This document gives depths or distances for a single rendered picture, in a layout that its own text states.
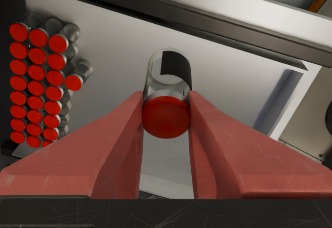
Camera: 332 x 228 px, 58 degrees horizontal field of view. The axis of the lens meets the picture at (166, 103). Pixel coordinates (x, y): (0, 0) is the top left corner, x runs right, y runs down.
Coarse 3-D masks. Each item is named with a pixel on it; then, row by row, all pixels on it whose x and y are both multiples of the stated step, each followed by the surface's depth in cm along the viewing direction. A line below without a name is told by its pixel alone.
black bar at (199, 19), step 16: (112, 0) 33; (128, 0) 33; (144, 0) 33; (160, 0) 33; (160, 16) 34; (176, 16) 34; (192, 16) 33; (208, 16) 33; (224, 16) 35; (208, 32) 34; (224, 32) 34; (240, 32) 34; (256, 32) 34; (272, 32) 34; (272, 48) 34; (288, 48) 34; (304, 48) 34; (320, 48) 34; (320, 64) 35
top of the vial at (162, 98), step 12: (168, 96) 12; (144, 108) 12; (156, 108) 12; (168, 108) 12; (180, 108) 12; (144, 120) 12; (156, 120) 12; (168, 120) 12; (180, 120) 12; (156, 132) 12; (168, 132) 12; (180, 132) 12
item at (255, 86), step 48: (48, 0) 36; (96, 0) 34; (96, 48) 39; (144, 48) 38; (192, 48) 37; (240, 48) 34; (96, 96) 42; (240, 96) 40; (288, 96) 36; (144, 144) 46; (192, 192) 49
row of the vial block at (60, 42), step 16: (64, 32) 34; (64, 48) 34; (64, 64) 35; (48, 80) 36; (64, 80) 38; (48, 96) 38; (64, 96) 40; (48, 112) 39; (64, 112) 41; (48, 128) 40; (64, 128) 45; (48, 144) 42
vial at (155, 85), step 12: (168, 48) 15; (156, 60) 14; (156, 72) 13; (144, 84) 14; (156, 84) 12; (168, 84) 12; (180, 84) 13; (144, 96) 13; (156, 96) 12; (180, 96) 12
